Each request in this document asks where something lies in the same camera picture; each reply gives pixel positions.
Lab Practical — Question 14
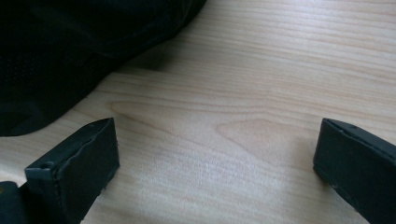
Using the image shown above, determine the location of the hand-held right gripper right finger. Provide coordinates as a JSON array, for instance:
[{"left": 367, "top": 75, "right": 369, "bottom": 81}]
[{"left": 312, "top": 118, "right": 396, "bottom": 224}]

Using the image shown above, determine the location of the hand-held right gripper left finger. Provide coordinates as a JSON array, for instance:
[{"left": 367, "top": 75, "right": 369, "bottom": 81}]
[{"left": 24, "top": 117, "right": 120, "bottom": 224}]

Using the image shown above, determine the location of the black mesh fabric bag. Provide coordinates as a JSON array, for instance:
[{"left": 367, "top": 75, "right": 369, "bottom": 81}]
[{"left": 0, "top": 0, "right": 208, "bottom": 137}]

